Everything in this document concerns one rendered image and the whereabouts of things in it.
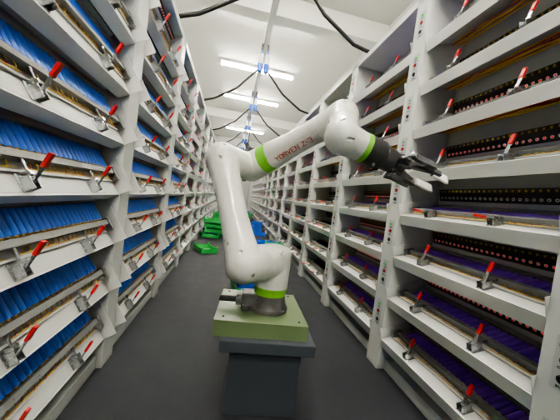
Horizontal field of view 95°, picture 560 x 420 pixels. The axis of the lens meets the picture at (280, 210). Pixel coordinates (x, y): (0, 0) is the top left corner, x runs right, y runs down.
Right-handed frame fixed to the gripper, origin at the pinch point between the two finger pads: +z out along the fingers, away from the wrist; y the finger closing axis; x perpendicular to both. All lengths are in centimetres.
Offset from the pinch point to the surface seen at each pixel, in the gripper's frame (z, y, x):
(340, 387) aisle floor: 12, 61, 66
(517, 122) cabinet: 26.1, -14.3, -31.1
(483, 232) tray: 17.8, -2.0, 13.2
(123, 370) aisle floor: -72, 81, 80
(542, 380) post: 26, -5, 51
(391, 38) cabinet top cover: -7, 15, -113
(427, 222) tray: 17.3, 18.5, 1.0
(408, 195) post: 17.3, 28.0, -17.6
